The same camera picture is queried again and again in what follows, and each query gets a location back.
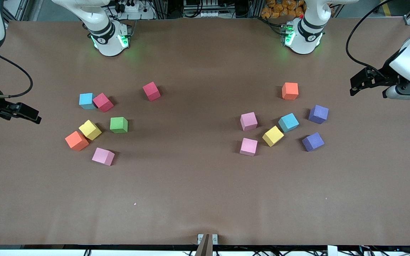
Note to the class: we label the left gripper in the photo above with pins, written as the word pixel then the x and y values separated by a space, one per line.
pixel 385 75

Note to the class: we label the light blue foam block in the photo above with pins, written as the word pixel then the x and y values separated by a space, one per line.
pixel 87 101
pixel 288 122

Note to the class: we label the pink foam block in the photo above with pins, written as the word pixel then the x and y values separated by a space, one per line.
pixel 248 121
pixel 248 147
pixel 103 156

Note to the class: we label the green foam block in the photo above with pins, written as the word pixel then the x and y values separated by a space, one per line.
pixel 119 124

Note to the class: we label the yellow foam block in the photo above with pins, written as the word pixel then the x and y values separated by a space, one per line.
pixel 273 136
pixel 90 129

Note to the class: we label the crimson foam block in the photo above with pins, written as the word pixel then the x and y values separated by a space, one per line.
pixel 151 91
pixel 103 102

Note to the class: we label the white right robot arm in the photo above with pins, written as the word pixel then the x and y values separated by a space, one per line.
pixel 109 35

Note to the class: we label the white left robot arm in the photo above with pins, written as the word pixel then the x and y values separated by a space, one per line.
pixel 306 35

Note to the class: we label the purple foam block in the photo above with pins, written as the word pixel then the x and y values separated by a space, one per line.
pixel 318 114
pixel 313 142

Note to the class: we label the orange foam block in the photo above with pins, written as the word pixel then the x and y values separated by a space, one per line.
pixel 77 140
pixel 290 90

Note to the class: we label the orange snack bags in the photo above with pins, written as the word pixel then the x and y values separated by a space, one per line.
pixel 279 9

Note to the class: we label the white power strip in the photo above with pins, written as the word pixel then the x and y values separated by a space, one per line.
pixel 132 8

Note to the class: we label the small metal bracket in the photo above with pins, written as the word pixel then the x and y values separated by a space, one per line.
pixel 200 238

